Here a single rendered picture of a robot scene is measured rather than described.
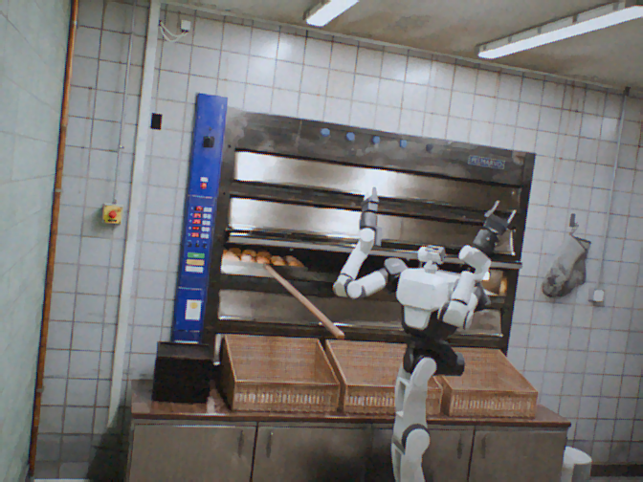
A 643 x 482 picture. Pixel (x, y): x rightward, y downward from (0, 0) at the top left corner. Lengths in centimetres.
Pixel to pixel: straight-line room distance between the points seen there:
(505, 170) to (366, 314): 124
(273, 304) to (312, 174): 78
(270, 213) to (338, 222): 40
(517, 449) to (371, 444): 87
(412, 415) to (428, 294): 59
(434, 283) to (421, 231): 107
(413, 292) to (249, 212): 114
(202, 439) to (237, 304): 81
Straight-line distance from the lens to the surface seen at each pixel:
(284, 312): 397
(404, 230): 412
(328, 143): 396
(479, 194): 432
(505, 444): 410
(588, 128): 472
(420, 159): 415
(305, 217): 392
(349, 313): 408
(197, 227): 379
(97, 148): 379
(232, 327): 394
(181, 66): 383
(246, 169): 383
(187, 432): 350
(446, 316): 287
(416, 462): 338
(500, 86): 439
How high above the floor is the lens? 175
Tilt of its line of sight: 4 degrees down
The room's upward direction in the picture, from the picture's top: 7 degrees clockwise
